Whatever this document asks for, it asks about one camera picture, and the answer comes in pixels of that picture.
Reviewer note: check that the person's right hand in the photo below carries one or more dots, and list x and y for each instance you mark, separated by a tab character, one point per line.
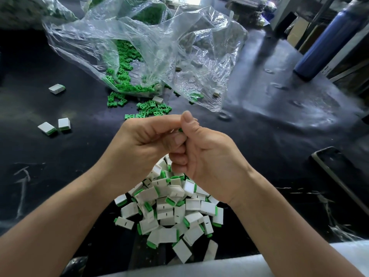
210	158

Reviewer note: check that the person's left hand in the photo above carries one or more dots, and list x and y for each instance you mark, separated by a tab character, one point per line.
135	153

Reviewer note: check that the pile of assembled white-green pieces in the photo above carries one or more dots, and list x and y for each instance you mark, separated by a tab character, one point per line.
170	210

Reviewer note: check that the assembled white-green part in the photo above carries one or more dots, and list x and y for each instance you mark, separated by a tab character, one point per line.
56	88
64	124
124	222
47	128

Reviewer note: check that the pile of green clips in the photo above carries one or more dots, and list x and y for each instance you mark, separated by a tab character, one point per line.
127	71

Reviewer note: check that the person's right forearm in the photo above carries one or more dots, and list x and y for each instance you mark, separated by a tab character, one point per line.
300	233

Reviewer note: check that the person's left forearm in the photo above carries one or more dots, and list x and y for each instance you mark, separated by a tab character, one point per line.
52	233

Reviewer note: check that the clear plastic bag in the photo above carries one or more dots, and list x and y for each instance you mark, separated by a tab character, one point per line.
214	38

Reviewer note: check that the black smartphone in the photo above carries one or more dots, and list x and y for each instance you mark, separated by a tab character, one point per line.
340	180

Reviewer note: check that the plastic bag full of green pieces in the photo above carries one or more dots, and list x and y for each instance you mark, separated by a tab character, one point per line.
143	5

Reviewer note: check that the brown cardboard box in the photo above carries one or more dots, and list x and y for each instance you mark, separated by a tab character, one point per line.
297	31

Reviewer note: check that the grey machine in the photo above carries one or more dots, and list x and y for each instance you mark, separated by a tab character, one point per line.
248	2

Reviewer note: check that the blue cylinder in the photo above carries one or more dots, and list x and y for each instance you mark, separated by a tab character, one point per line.
330	42

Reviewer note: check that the large bag of assembled pieces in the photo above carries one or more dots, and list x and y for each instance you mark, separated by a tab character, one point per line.
27	7

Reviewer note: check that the white metal frame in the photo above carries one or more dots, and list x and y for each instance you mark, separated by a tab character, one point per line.
283	7

